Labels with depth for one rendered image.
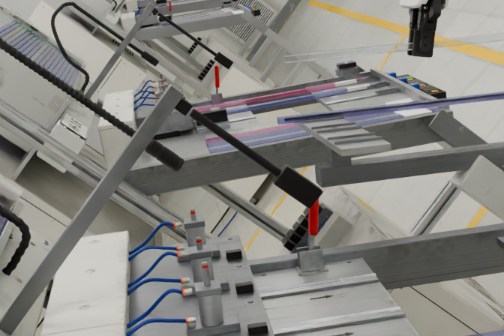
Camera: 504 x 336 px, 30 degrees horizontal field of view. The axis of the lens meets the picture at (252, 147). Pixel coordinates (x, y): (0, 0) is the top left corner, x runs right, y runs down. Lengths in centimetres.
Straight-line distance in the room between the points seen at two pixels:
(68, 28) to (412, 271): 438
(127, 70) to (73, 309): 458
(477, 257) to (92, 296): 53
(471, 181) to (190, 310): 66
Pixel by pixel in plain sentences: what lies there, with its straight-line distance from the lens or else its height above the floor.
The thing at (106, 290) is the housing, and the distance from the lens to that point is 99.
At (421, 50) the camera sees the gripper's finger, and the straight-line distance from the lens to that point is 145.
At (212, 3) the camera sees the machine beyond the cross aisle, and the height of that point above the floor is 79.
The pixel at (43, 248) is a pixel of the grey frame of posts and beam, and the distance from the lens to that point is 120.
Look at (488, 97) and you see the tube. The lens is 163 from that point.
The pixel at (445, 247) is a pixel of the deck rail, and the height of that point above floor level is 91.
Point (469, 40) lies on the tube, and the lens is 149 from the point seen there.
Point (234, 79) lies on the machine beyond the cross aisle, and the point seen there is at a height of 57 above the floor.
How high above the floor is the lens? 144
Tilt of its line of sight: 12 degrees down
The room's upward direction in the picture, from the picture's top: 55 degrees counter-clockwise
